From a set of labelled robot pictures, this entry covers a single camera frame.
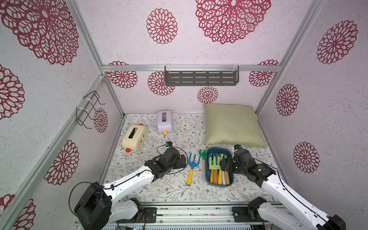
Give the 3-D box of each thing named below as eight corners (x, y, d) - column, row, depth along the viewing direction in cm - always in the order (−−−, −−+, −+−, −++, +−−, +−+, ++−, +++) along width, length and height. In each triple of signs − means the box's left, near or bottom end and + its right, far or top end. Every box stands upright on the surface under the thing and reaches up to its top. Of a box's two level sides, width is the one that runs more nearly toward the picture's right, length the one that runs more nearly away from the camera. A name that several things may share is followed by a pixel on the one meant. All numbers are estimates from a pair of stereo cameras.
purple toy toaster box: (157, 136, 109) (154, 127, 100) (160, 114, 123) (158, 105, 115) (171, 136, 109) (170, 127, 100) (173, 114, 123) (172, 105, 115)
